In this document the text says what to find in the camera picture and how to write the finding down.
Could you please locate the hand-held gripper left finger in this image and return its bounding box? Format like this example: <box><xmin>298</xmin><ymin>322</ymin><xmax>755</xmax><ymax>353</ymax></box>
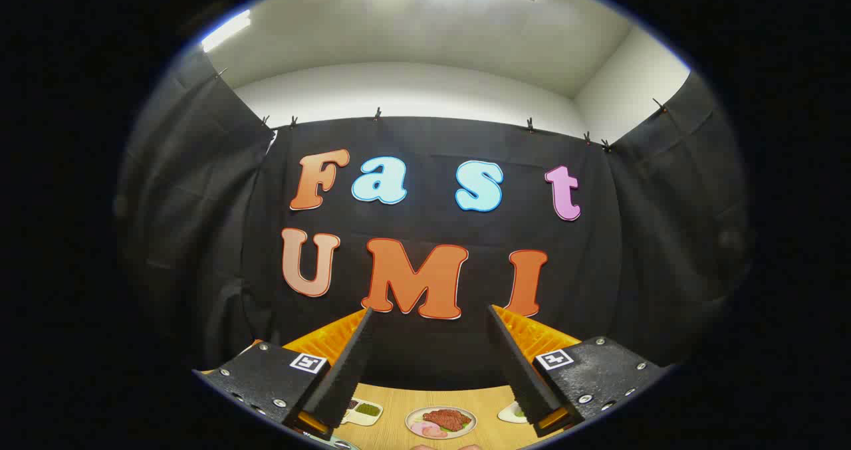
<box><xmin>193</xmin><ymin>307</ymin><xmax>374</xmax><ymax>441</ymax></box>

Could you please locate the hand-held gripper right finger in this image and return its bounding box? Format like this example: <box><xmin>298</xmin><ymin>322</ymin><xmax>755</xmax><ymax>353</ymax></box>
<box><xmin>487</xmin><ymin>304</ymin><xmax>669</xmax><ymax>437</ymax></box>

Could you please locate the white square coaster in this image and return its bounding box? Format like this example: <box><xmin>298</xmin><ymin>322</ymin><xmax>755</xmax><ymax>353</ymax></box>
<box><xmin>497</xmin><ymin>401</ymin><xmax>530</xmax><ymax>425</ymax></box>

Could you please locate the white divided bean tray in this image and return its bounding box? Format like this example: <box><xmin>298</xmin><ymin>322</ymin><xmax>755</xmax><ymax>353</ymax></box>
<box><xmin>340</xmin><ymin>398</ymin><xmax>384</xmax><ymax>427</ymax></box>

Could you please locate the white plate with meat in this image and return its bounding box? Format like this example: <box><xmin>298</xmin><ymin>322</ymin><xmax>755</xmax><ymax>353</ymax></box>
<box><xmin>405</xmin><ymin>405</ymin><xmax>478</xmax><ymax>440</ymax></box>

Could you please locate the row of black cloth clips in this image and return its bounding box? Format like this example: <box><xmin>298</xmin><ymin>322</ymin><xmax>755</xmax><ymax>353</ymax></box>
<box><xmin>214</xmin><ymin>68</ymin><xmax>668</xmax><ymax>153</ymax></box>

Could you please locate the short ceiling light panel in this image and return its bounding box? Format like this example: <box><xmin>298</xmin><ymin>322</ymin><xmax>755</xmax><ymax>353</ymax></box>
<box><xmin>201</xmin><ymin>9</ymin><xmax>252</xmax><ymax>53</ymax></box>

